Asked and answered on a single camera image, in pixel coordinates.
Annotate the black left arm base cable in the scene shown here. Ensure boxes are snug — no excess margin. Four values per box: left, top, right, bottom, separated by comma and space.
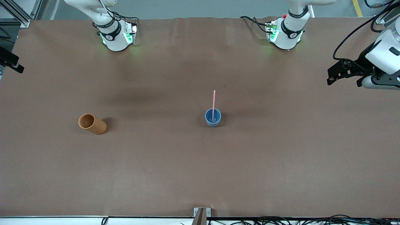
240, 16, 273, 33

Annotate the looped black cable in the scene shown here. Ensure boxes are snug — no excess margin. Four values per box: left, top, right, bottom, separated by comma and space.
364, 0, 396, 33

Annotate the blue cup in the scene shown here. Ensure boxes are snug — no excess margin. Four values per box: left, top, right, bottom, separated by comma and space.
205, 108, 222, 128

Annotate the black right arm base cable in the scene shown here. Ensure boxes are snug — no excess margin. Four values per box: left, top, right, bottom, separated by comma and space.
92, 0, 140, 32

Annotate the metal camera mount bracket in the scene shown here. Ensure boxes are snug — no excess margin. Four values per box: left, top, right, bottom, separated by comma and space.
191, 207, 212, 225

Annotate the brown wooden cup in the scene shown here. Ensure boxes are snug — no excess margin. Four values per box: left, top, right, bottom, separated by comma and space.
78, 113, 108, 136

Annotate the black cable bundle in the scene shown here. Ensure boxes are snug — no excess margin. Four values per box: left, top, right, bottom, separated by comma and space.
180, 214, 400, 225

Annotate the black arm base cable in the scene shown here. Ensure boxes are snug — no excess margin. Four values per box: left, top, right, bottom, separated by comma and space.
240, 16, 273, 33
92, 0, 140, 32

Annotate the table cover sheet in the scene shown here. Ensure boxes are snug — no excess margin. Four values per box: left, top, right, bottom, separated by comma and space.
0, 16, 400, 218

